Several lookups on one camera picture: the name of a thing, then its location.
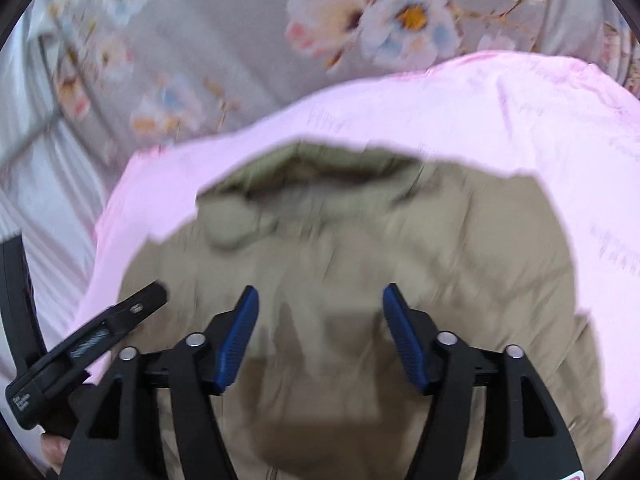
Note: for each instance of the person's left hand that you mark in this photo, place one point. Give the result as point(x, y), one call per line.
point(55, 447)

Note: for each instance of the pale striped cloth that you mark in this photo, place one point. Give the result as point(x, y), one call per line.
point(45, 200)

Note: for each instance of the grey floral bed sheet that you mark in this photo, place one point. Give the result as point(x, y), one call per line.
point(250, 45)

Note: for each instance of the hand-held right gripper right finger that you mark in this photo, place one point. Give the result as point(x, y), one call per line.
point(406, 342)

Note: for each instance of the pink blanket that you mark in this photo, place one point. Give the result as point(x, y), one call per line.
point(500, 120)

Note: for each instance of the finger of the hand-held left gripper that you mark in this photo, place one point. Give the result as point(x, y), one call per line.
point(19, 290)
point(127, 310)

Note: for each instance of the khaki puffer jacket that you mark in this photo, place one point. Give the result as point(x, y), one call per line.
point(380, 270)

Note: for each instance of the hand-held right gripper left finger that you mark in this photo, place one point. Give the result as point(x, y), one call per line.
point(239, 340)

